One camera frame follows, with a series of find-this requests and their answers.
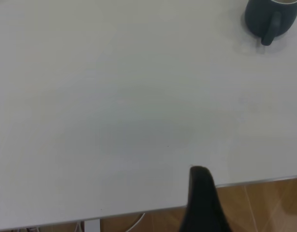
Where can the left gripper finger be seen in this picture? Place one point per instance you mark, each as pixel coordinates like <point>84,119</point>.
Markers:
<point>202,205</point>

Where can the dark grey ceramic mug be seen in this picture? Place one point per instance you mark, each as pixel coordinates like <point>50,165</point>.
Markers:
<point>257,19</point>

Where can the white table leg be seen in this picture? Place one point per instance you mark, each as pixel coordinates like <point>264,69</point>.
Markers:
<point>92,226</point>

